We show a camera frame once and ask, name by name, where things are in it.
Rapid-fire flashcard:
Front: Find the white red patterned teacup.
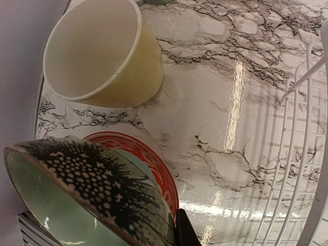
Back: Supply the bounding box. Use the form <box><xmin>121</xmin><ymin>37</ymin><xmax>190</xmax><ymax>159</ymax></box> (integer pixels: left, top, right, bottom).
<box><xmin>84</xmin><ymin>131</ymin><xmax>179</xmax><ymax>219</ymax></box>

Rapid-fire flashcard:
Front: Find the white wire dish rack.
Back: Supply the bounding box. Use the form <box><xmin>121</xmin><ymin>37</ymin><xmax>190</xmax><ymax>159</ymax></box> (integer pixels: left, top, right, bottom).
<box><xmin>252</xmin><ymin>22</ymin><xmax>327</xmax><ymax>245</ymax></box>

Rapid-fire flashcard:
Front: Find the pale green ceramic bowl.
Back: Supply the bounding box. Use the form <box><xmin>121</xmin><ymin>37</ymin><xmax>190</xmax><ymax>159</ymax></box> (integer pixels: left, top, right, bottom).
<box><xmin>3</xmin><ymin>138</ymin><xmax>176</xmax><ymax>245</ymax></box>

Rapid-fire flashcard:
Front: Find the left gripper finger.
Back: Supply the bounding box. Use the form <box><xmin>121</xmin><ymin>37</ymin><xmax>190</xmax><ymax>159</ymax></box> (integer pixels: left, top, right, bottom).
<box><xmin>176</xmin><ymin>209</ymin><xmax>201</xmax><ymax>246</ymax></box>

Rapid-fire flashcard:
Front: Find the aluminium front table rail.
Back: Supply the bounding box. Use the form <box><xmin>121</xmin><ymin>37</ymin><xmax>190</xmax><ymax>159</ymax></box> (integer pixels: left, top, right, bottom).
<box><xmin>18</xmin><ymin>211</ymin><xmax>60</xmax><ymax>246</ymax></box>

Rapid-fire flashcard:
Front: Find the tall shell patterned mug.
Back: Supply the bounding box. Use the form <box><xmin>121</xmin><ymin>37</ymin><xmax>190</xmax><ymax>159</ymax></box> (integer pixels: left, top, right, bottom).
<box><xmin>143</xmin><ymin>0</ymin><xmax>174</xmax><ymax>5</ymax></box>

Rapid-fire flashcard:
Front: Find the yellow ceramic cup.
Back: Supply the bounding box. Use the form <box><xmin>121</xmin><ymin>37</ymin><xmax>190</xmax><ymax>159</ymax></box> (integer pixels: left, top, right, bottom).
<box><xmin>43</xmin><ymin>1</ymin><xmax>164</xmax><ymax>108</ymax></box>

